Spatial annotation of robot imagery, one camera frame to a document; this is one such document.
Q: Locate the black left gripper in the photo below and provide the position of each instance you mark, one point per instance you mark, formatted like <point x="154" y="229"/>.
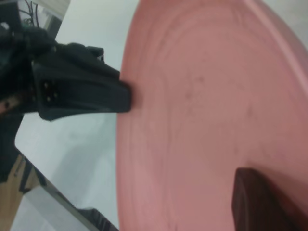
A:
<point x="16" y="81"/>

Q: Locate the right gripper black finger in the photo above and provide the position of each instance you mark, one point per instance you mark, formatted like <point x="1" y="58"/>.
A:
<point x="260" y="204"/>

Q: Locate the pink round plate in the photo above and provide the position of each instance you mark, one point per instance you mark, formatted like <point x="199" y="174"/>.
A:
<point x="204" y="108"/>

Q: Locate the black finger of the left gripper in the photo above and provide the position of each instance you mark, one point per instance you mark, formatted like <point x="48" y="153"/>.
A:
<point x="97" y="54"/>

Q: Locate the black table frame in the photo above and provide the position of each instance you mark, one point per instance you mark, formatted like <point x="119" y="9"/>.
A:
<point x="31" y="173"/>

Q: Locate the black equipment box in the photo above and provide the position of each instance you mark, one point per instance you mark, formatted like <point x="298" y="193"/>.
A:
<point x="8" y="10"/>

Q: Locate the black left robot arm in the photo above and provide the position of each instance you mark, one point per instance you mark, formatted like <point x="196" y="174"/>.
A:
<point x="24" y="41"/>

